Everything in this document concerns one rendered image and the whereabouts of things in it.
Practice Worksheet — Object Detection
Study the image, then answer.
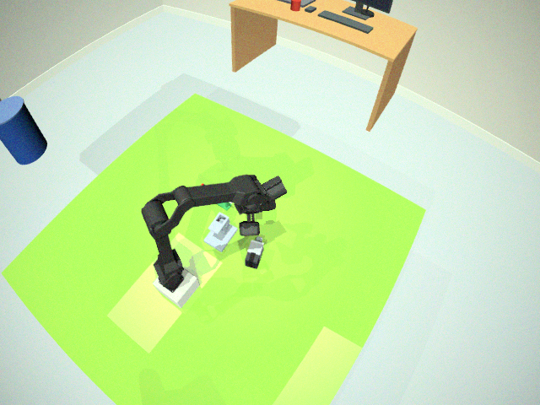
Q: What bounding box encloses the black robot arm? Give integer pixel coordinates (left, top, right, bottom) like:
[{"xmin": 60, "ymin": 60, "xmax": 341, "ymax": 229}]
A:
[{"xmin": 141, "ymin": 174, "xmax": 287, "ymax": 293}]

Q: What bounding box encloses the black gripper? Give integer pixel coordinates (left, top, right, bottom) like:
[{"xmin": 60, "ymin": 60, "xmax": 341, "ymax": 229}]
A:
[{"xmin": 239, "ymin": 212, "xmax": 260, "ymax": 236}]

